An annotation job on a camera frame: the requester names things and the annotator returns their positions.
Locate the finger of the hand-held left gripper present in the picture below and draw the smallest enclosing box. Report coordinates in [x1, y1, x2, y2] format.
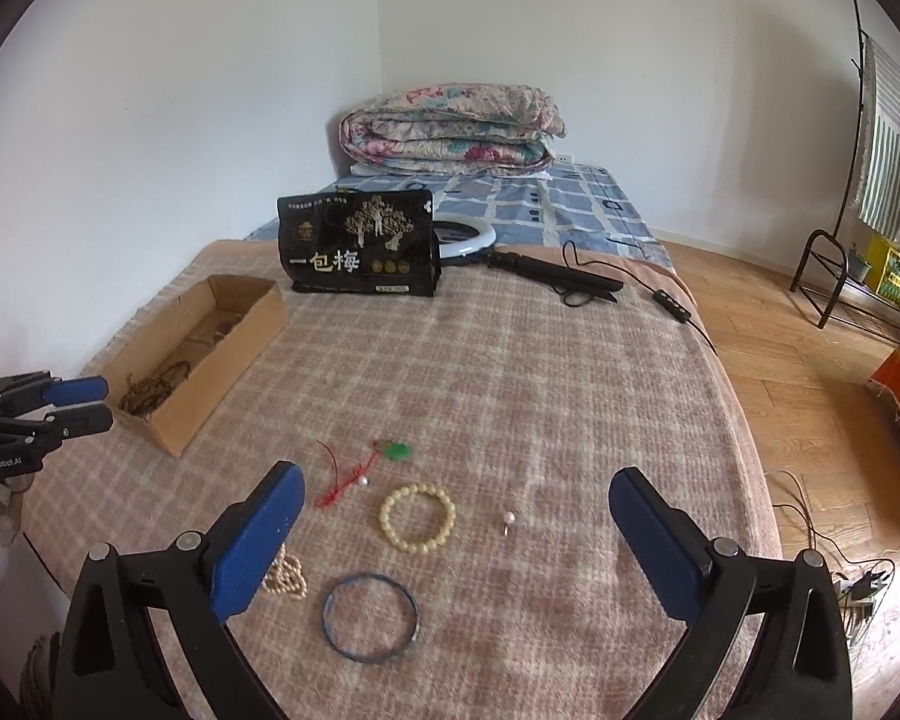
[0, 371, 110, 417]
[0, 406, 113, 451]

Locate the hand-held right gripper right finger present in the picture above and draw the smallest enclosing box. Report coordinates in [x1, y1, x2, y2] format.
[609, 467, 854, 720]

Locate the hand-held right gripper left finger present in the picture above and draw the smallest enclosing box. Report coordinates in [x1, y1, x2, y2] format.
[52, 460, 306, 720]

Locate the pearl necklace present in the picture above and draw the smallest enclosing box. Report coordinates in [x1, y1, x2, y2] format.
[259, 546, 308, 602]

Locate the blue bangle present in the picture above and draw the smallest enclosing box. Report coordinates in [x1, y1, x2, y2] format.
[322, 574, 421, 663]

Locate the cream bead bracelet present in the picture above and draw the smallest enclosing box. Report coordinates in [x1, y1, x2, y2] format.
[379, 485, 457, 550]

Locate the cardboard box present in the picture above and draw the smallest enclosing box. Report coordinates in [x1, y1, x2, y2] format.
[107, 274, 288, 457]

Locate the red cord jade pendant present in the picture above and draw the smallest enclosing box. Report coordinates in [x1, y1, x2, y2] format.
[313, 436, 415, 509]

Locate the brown bead strand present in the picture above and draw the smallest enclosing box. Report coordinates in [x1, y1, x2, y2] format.
[118, 360, 192, 415]

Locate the beige plaid blanket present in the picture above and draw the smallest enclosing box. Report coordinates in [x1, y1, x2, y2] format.
[22, 240, 785, 720]

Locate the black snack bag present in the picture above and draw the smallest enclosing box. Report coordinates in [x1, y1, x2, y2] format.
[277, 190, 442, 295]

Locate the black metal clothes rack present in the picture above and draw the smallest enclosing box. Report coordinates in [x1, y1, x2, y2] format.
[791, 0, 900, 346]

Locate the folded floral quilt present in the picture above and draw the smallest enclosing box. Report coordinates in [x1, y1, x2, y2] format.
[339, 84, 567, 177]

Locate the green striped cloth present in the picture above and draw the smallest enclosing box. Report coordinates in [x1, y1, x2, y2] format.
[855, 37, 900, 241]

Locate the power strip with cables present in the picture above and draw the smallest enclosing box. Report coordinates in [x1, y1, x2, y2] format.
[765, 469, 900, 616]

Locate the black cable with remote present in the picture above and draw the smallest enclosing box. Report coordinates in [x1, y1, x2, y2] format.
[562, 238, 721, 353]

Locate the white ring light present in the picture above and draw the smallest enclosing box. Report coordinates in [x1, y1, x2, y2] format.
[431, 219, 500, 265]

